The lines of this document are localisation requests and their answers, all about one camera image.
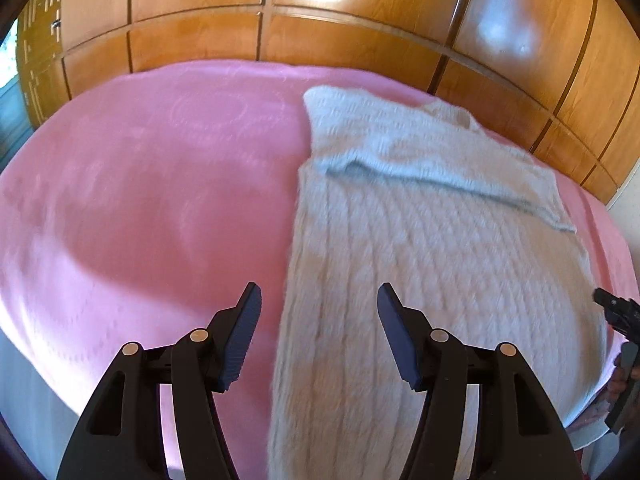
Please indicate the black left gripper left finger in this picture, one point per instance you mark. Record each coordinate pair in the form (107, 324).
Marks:
(119, 434)

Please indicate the pink bed blanket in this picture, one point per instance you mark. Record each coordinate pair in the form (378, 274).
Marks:
(144, 206)

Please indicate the wooden panelled wardrobe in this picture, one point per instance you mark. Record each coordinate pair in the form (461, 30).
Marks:
(559, 78)

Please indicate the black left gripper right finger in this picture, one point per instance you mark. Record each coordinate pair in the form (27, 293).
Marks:
(517, 432)

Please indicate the person's right hand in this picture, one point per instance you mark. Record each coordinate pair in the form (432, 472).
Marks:
(617, 383)

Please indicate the cream knitted sweater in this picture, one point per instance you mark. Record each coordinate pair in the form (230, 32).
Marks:
(470, 231)

